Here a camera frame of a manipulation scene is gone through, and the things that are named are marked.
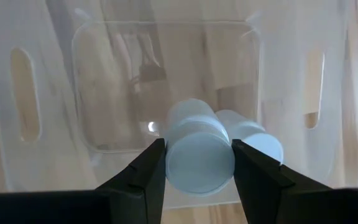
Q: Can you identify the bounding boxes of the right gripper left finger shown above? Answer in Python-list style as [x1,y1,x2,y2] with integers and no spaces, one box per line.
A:
[94,138,167,224]

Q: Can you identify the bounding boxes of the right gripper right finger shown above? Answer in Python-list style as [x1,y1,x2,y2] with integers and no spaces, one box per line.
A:
[231,139,332,224]

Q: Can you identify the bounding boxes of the clear plastic basket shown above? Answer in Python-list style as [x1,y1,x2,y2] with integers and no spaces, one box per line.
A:
[0,0,354,209]

